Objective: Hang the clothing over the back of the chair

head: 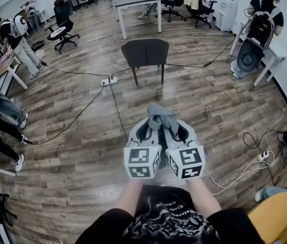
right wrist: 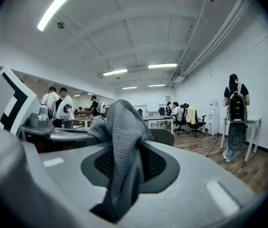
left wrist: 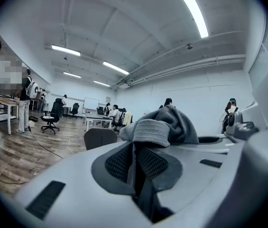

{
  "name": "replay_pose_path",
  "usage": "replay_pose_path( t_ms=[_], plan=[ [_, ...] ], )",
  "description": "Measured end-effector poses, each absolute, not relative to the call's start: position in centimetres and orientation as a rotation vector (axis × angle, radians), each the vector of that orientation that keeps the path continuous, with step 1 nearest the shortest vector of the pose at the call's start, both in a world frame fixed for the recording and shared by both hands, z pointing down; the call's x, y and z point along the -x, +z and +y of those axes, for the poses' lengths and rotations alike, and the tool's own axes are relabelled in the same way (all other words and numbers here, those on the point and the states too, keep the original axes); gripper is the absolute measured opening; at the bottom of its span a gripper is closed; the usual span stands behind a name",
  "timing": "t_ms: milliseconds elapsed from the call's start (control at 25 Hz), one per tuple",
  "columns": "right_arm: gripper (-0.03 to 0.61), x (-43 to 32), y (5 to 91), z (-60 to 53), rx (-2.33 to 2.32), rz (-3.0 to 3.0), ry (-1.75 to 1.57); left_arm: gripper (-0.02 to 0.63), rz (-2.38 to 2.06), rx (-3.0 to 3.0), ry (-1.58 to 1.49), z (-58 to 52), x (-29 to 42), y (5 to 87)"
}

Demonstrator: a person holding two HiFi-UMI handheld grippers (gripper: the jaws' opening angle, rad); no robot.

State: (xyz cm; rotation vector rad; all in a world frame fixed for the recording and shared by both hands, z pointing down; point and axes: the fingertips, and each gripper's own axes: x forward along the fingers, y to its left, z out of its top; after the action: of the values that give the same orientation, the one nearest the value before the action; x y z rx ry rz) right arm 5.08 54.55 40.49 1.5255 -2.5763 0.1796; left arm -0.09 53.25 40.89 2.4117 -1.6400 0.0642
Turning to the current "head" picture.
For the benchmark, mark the person's right forearm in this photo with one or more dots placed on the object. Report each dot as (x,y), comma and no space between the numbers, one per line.
(203,198)

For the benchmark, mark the white water dispenser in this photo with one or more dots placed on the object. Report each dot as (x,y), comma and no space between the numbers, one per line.
(227,11)

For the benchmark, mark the dark brown chair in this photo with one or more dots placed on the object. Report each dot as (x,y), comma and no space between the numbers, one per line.
(145,52)

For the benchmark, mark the grey clothing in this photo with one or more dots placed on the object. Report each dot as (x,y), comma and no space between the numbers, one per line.
(164,118)

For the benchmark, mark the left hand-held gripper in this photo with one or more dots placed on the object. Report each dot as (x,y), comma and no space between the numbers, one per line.
(138,159)

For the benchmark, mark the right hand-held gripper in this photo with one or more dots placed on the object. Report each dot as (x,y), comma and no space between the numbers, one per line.
(187,159)

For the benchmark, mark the person's left forearm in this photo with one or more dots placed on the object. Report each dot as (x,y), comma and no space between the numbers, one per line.
(129,196)

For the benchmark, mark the wooden top white desk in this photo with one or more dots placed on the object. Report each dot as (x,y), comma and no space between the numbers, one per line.
(4,65)

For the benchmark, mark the person's black printed t-shirt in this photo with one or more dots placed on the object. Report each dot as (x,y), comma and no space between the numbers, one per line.
(168,220)

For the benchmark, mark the small white power strip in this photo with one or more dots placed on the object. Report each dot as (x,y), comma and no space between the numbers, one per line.
(264,155)

